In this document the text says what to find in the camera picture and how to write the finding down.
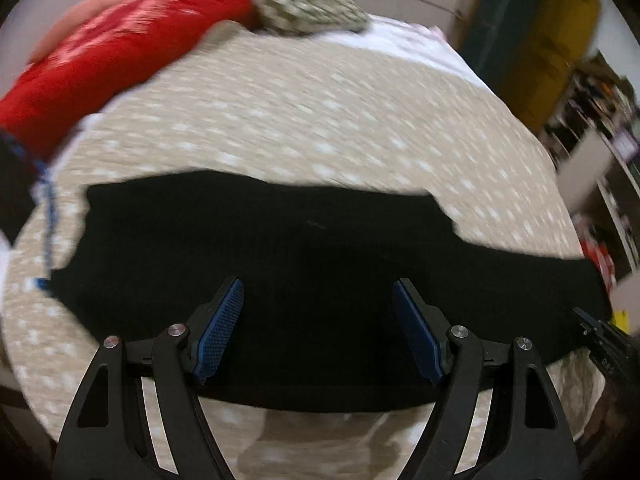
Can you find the black rectangular pouch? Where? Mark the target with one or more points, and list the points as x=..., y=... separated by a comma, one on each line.
x=19, y=172

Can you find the beige dotted quilt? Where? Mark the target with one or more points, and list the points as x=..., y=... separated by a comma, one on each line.
x=293, y=111

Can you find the white bed sheet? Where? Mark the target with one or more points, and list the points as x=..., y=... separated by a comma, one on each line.
x=396, y=39

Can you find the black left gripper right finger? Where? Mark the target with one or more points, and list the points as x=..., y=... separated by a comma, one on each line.
x=527, y=435

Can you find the white shelf unit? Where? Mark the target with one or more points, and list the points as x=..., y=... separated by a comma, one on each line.
x=593, y=139

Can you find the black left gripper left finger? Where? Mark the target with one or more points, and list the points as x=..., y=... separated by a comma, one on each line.
x=107, y=434

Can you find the black pants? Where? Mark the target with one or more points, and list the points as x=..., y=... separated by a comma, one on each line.
x=320, y=330

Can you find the red quilted blanket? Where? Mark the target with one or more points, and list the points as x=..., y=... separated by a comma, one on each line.
x=121, y=47

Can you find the olive polka dot pillow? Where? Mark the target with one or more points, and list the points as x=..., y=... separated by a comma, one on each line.
x=308, y=17

